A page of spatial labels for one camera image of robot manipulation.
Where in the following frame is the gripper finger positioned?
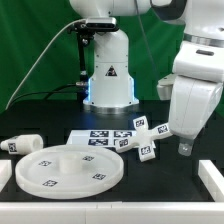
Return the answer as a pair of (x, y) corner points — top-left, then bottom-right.
(178, 138), (194, 156)

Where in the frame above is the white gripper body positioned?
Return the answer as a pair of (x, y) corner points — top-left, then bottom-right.
(168, 76), (222, 140)

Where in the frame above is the white round table top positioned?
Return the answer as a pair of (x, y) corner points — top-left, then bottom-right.
(15, 145), (124, 199)

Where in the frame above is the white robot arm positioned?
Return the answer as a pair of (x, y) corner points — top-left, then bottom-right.
(69, 0), (224, 160)

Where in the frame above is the white cross-shaped table base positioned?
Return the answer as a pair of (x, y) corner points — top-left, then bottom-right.
(115, 116), (171, 162)

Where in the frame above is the white right barrier block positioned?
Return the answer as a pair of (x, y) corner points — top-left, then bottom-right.
(198, 160), (224, 202)

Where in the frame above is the white barrier block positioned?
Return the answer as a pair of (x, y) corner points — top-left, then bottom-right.
(0, 160), (12, 192)
(198, 160), (224, 202)

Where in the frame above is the white marker sheet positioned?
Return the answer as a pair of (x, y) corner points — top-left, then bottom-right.
(67, 130), (136, 147)

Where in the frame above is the white left barrier block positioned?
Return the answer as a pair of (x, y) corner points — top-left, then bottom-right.
(0, 160), (12, 192)

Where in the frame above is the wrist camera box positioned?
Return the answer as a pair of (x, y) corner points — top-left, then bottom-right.
(172, 41), (224, 83)

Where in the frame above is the white front barrier rail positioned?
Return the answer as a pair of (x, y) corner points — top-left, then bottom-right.
(0, 202), (224, 224)

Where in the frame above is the black camera on stand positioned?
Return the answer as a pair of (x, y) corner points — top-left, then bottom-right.
(67, 17), (118, 99)

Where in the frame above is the black cable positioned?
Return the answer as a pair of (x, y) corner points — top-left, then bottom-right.
(6, 83), (84, 109)

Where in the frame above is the white camera cable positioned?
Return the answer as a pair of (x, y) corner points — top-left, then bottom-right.
(5, 19), (87, 110)

